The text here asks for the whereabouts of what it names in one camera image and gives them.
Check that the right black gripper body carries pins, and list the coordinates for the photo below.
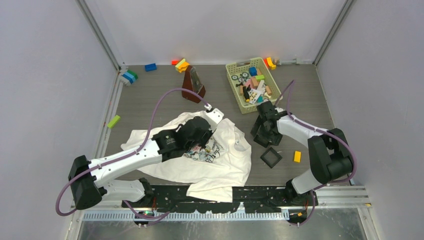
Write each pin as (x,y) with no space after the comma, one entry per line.
(270,136)

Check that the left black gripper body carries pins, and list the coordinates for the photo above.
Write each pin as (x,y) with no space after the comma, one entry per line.
(203,142)

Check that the white floral t-shirt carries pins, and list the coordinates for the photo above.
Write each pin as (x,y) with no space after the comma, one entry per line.
(218,166)

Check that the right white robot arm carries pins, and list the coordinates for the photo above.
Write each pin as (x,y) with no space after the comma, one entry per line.
(329,154)

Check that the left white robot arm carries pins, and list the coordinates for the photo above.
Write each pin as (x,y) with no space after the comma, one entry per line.
(93,181)

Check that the yellow toy brick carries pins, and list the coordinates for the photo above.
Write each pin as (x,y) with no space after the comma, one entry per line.
(297,156)

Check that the green plastic basket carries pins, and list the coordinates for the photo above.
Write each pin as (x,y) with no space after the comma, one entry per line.
(252,84)

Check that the brown wooden metronome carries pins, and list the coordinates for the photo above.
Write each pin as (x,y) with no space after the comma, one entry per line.
(193,83)

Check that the blue toy brick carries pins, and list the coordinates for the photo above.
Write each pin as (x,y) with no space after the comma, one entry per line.
(150,67)

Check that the lime green block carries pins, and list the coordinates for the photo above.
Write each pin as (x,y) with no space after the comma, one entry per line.
(111,124)

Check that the blue green stacked bricks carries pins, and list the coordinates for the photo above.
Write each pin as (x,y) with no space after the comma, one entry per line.
(129,77)

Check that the black square frame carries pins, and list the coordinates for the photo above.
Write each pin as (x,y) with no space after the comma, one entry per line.
(271,157)

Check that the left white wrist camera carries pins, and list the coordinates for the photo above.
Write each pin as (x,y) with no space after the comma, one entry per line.
(213,116)

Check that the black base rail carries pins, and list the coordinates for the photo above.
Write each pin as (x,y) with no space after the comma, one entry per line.
(254,199)

